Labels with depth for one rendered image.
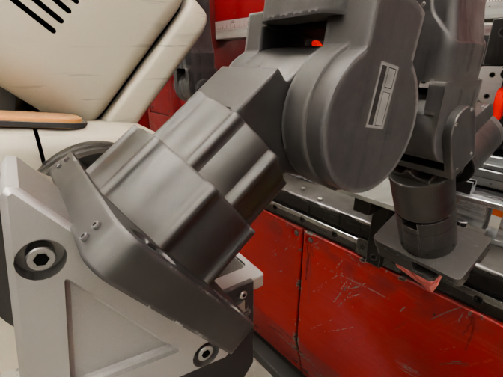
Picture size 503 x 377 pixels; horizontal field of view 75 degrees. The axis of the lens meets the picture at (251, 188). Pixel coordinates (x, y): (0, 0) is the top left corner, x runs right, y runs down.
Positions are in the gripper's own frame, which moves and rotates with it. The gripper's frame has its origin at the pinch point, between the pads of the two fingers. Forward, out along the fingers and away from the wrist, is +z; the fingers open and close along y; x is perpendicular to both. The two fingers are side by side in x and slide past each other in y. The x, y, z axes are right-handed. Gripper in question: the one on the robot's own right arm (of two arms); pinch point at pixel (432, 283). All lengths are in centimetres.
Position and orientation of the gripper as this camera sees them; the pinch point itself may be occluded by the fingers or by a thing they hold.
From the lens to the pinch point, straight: 49.7
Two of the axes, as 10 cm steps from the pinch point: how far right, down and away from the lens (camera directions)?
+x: -7.3, 6.1, -3.1
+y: -5.7, -3.0, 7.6
